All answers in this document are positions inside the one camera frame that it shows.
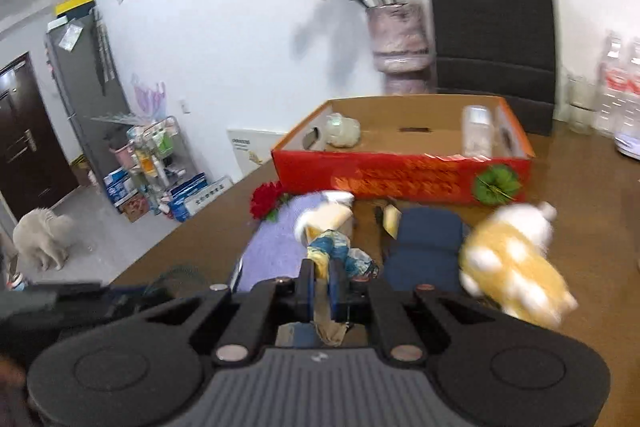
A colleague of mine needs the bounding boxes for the purple knitted cloth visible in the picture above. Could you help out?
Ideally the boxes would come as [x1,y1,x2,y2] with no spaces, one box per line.
[236,192,326,293]

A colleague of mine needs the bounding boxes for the red artificial rose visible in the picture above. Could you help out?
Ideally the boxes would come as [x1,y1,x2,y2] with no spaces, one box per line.
[250,181,290,221]

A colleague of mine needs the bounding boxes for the navy blue pouch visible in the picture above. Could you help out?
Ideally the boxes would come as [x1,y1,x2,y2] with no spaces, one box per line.
[382,206,470,295]

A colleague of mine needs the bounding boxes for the yellow white plush toy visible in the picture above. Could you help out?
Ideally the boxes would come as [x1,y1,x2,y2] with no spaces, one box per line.
[459,202,578,329]

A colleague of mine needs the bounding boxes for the white yellow cup toy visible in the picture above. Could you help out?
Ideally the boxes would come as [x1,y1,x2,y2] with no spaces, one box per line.
[294,191,355,245]

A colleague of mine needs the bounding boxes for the pale round object in box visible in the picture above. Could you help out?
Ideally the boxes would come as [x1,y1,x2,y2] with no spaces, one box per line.
[324,113,361,148]

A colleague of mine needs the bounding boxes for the brown door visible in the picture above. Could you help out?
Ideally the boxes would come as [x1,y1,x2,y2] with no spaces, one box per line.
[0,53,78,219]

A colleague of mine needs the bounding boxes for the blue printed boxes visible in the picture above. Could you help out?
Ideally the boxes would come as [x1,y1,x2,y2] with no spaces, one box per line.
[168,172,233,222]

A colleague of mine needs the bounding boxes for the red cardboard box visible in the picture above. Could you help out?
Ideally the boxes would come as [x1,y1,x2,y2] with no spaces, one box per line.
[271,94,535,206]

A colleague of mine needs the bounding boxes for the clear bottle in box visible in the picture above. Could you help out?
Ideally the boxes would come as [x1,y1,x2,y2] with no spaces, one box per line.
[461,105,494,158]

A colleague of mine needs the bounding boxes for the marbled flower vase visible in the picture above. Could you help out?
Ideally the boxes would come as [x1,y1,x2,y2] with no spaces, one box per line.
[367,3,432,95]

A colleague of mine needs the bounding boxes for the black paper bag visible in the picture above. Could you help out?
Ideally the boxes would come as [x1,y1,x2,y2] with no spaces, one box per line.
[431,0,558,135]

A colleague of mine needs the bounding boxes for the glass jar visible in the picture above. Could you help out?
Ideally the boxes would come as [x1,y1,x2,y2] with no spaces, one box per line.
[566,74,597,134]

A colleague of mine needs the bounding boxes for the pack of water bottles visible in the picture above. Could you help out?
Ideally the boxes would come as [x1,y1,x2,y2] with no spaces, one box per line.
[594,31,639,139]

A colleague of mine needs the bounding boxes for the wire storage cart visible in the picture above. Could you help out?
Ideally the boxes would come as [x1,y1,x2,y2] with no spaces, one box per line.
[92,111,202,220]

